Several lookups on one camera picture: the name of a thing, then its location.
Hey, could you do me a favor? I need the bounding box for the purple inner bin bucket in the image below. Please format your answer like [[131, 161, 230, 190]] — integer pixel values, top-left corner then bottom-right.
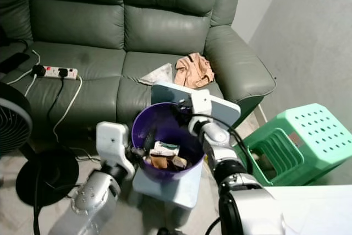
[[131, 102, 206, 181]]

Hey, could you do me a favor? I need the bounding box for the light blue rubbish bin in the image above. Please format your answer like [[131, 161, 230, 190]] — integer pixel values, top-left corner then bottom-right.
[[132, 80, 242, 210]]

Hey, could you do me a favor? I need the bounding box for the white trash carton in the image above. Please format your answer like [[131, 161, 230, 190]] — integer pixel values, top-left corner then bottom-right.
[[153, 141, 180, 157]]

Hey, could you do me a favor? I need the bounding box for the brown cardboard trash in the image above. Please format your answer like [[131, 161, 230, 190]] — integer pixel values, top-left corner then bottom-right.
[[149, 154, 189, 170]]

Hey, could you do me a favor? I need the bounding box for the green leather sofa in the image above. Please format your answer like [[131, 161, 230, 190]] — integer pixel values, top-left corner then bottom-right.
[[0, 0, 277, 143]]

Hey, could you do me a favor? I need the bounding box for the white power strip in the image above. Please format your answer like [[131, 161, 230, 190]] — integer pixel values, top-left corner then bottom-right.
[[34, 65, 79, 80]]

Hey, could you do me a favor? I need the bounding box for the green plastic stool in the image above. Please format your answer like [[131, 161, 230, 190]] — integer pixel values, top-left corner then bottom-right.
[[233, 103, 352, 187]]

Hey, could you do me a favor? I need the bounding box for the black round plug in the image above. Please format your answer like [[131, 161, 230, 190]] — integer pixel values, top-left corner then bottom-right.
[[32, 64, 48, 78]]

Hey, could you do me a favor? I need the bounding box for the black standing fan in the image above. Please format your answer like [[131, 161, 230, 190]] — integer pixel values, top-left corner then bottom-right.
[[0, 83, 81, 208]]

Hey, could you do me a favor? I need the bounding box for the black flat device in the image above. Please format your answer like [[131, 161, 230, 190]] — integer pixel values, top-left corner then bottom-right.
[[1, 52, 31, 74]]

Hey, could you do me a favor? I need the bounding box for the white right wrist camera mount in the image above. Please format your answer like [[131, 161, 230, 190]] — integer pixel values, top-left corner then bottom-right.
[[189, 89, 213, 136]]

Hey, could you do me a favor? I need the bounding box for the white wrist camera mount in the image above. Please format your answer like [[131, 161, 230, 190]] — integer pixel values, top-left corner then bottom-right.
[[96, 121, 136, 181], [189, 89, 213, 136]]

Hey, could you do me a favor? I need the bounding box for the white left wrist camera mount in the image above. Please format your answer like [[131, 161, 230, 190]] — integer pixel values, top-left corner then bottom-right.
[[96, 121, 136, 181]]

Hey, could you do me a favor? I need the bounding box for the white power cable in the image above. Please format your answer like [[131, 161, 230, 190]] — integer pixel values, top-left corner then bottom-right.
[[12, 50, 83, 143]]

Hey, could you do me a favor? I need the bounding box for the black power cable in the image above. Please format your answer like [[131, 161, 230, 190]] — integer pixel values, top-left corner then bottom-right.
[[47, 75, 67, 136]]

